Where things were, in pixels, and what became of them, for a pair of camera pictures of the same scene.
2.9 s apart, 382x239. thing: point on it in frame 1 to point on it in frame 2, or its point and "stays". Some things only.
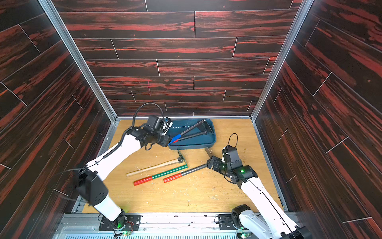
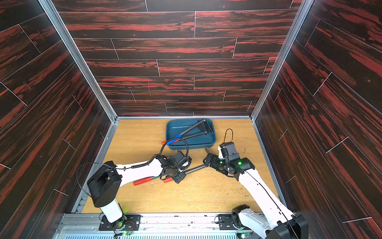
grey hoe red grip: [176, 176] stays
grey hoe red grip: [202, 133] stays
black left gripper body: [158, 138] to [177, 175]
